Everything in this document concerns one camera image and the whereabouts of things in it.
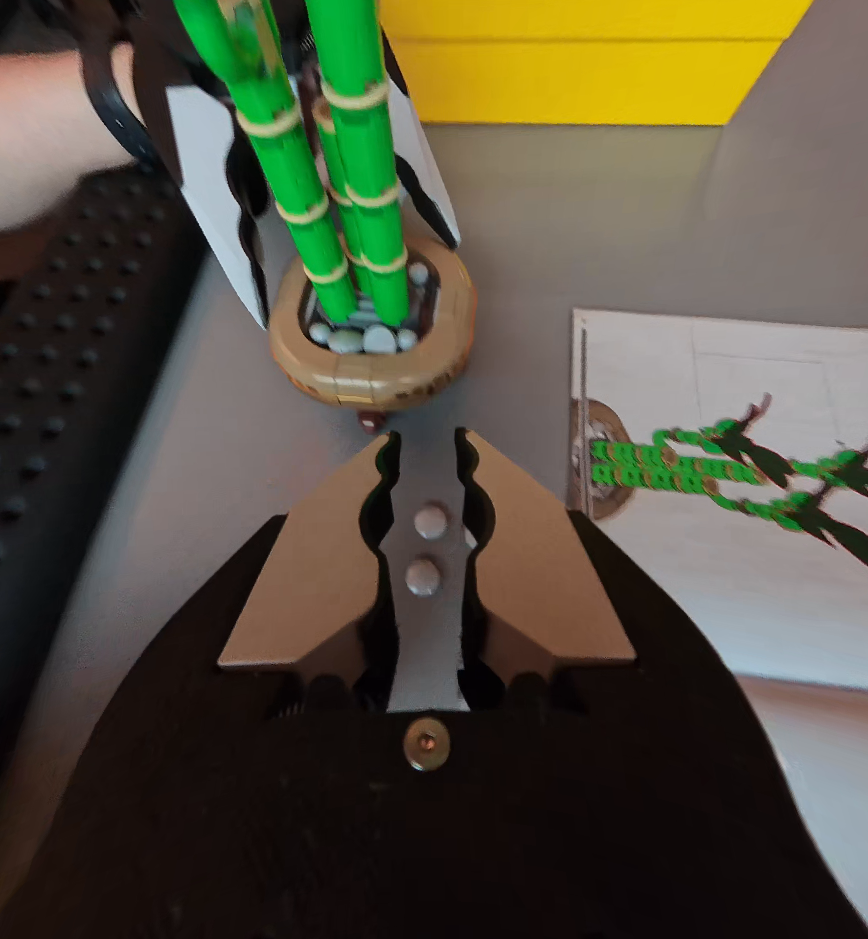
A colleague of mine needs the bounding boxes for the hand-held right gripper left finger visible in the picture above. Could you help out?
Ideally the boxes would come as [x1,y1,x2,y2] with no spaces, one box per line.
[216,431,402,713]

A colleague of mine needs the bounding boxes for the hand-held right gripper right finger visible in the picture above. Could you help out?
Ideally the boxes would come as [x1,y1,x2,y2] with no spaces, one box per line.
[455,427,638,713]

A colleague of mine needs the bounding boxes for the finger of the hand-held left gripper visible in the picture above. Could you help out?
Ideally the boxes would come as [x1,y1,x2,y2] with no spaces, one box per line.
[166,84,272,331]
[390,94,462,252]

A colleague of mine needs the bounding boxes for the cluster of white lego pebbles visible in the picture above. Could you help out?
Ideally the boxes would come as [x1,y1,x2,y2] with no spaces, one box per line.
[405,501,479,597]

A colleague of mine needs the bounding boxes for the green lego bamboo plant model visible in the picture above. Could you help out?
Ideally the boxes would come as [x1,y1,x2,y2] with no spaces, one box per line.
[170,0,477,434]

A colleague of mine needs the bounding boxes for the person's left forearm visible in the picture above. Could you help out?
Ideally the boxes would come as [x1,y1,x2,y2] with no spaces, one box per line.
[0,47,145,236]

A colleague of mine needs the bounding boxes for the lego instruction booklet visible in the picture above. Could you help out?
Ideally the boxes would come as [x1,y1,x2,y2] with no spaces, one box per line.
[566,308,868,694]

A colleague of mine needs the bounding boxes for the black wristband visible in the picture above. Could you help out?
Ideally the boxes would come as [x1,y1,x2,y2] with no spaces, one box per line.
[80,40,162,173]

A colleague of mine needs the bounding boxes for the stacked yellow storage bins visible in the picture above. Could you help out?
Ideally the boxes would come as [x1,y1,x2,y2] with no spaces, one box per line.
[379,0,813,127]

